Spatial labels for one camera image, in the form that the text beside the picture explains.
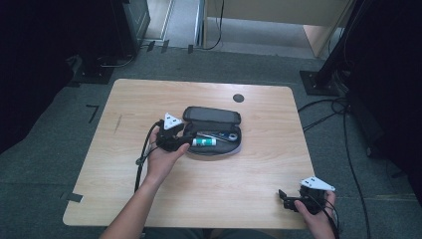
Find silver pen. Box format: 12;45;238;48
196;130;231;142

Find hand-held gripper black cable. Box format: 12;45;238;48
133;119;164;194
308;194;341;239

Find left hand-held gripper black cable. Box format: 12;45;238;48
133;119;164;194

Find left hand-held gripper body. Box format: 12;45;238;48
154;112;187;153

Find person's dark trousers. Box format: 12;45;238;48
142;227;278;239

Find black zip pencil case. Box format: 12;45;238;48
181;106;243;157

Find blue correction tape dispenser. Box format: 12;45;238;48
218;131;240;142

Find thin curved floor cable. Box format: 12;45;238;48
97;52;137;69

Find black cabinet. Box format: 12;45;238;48
109;0;151;58

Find right hand-held gripper black cable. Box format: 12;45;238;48
308;194;341;239

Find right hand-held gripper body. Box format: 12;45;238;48
294;175;336;215

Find dark curtain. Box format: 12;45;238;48
0;0;115;154
342;0;422;207

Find person's right hand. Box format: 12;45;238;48
294;190;338;233

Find looped black floor cables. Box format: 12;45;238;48
297;96;351;133

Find person's left hand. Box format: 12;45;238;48
144;126;191;187

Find black hanging cable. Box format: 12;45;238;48
202;0;226;52

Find black flat stand base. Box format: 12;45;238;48
71;55;115;86

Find black square stand base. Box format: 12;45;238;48
299;70;340;98

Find black slanted stand pole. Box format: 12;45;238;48
315;0;367;88

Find light wooden furniture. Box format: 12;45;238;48
201;0;354;60

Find black tape strip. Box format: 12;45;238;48
60;191;85;204

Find white green glue stick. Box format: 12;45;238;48
191;136;218;147

